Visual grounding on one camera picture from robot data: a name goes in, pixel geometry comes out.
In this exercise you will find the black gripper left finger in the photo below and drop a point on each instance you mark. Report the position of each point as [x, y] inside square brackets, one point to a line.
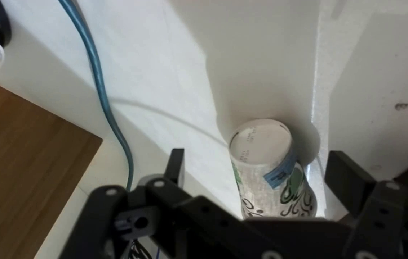
[165, 216]

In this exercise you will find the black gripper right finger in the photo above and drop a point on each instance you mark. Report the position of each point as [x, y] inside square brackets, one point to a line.
[377, 216]

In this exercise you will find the brown wooden panel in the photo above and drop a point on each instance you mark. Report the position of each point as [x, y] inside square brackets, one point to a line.
[21, 178]

